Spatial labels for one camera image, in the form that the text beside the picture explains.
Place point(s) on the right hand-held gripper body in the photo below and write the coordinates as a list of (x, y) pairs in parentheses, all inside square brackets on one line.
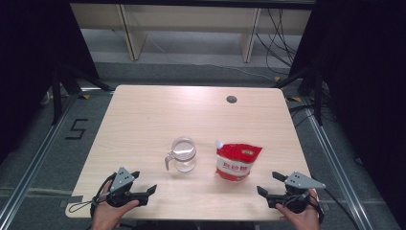
[(300, 182)]

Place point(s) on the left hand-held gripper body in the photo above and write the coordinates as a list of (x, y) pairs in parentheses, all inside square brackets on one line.
[(122, 179)]

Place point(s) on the red and white sugar pouch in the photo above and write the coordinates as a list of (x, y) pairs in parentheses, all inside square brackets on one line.
[(236, 166)]

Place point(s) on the clear glass jar with lid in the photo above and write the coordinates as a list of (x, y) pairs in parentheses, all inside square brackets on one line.
[(183, 159)]

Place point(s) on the person's right hand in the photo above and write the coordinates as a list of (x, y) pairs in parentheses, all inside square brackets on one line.
[(303, 220)]

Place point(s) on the person's left hand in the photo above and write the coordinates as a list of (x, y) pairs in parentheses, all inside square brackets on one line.
[(105, 215)]

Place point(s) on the grey tape strip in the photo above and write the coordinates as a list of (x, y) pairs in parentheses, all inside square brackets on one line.
[(74, 200)]

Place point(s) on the yellow and black tape piece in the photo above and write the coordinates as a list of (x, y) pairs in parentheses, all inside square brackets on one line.
[(277, 78), (84, 96), (294, 99)]

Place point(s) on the black metal stand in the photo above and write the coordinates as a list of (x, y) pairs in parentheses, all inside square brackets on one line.
[(318, 102), (56, 96)]

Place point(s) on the grey table grommet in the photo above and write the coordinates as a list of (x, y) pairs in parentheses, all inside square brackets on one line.
[(231, 99)]

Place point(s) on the black curtain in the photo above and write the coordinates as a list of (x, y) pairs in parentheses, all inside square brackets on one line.
[(25, 48), (367, 64)]

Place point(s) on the beige wooden shelf unit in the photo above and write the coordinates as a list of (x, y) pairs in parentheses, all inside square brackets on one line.
[(191, 17)]

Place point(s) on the metal floor rail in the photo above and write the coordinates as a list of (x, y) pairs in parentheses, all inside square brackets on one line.
[(332, 159), (35, 159)]

